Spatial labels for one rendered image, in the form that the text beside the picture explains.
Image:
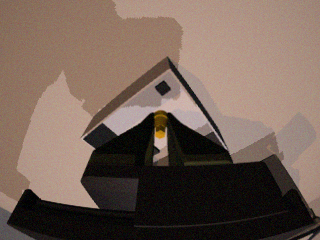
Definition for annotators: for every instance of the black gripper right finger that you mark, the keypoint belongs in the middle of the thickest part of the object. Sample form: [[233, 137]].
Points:
[[192, 148]]

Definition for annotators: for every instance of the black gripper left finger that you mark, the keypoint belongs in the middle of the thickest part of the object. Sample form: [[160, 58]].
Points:
[[129, 147]]

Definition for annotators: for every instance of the yellow wire connector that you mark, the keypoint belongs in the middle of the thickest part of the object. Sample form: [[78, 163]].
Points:
[[160, 123]]

